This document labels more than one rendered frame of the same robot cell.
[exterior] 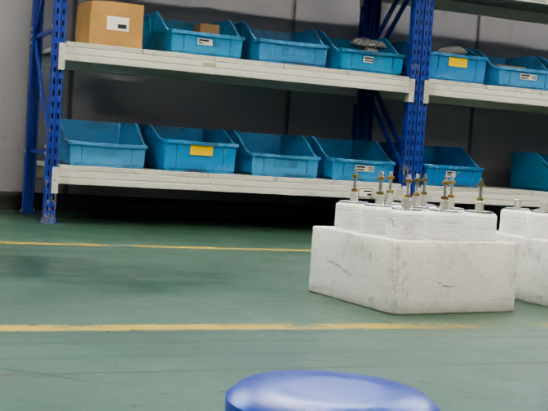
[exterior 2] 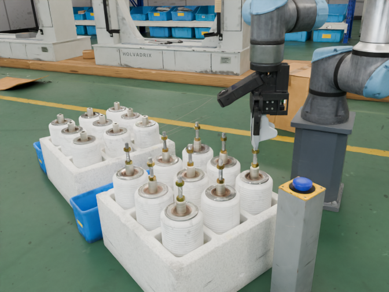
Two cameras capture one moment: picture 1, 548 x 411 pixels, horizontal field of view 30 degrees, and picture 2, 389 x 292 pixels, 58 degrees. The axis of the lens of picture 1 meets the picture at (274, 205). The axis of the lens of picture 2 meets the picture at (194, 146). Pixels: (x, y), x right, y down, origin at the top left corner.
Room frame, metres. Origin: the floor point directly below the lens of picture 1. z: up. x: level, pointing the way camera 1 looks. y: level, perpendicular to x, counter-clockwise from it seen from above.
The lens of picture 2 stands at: (0.77, 0.33, 0.70)
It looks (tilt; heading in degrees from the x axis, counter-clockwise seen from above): 24 degrees down; 230
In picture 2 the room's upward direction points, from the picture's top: 2 degrees counter-clockwise
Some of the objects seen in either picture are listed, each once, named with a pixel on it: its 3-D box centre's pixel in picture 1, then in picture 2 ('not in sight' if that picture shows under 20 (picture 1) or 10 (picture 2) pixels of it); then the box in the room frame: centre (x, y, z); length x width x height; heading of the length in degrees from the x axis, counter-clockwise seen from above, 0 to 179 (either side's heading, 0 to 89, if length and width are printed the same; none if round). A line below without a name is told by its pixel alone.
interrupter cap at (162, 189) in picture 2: not in sight; (153, 190); (0.37, -0.31, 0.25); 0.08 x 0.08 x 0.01
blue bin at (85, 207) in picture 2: not in sight; (121, 204); (0.33, -0.58, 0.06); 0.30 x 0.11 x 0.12; 178
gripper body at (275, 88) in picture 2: not in sight; (267, 88); (0.12, -0.17, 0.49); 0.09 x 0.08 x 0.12; 136
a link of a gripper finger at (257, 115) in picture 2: not in sight; (256, 116); (0.16, -0.17, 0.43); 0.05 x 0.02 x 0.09; 46
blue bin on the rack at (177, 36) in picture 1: (191, 37); not in sight; (4.96, 0.45, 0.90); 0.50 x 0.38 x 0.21; 24
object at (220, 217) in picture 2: not in sight; (220, 223); (0.26, -0.19, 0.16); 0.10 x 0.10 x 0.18
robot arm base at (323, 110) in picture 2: not in sight; (326, 102); (-0.28, -0.24, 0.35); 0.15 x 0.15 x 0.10
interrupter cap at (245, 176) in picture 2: not in sight; (254, 176); (0.14, -0.18, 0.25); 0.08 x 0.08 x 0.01
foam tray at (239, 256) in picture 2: not in sight; (192, 225); (0.25, -0.31, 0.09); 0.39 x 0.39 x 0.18; 88
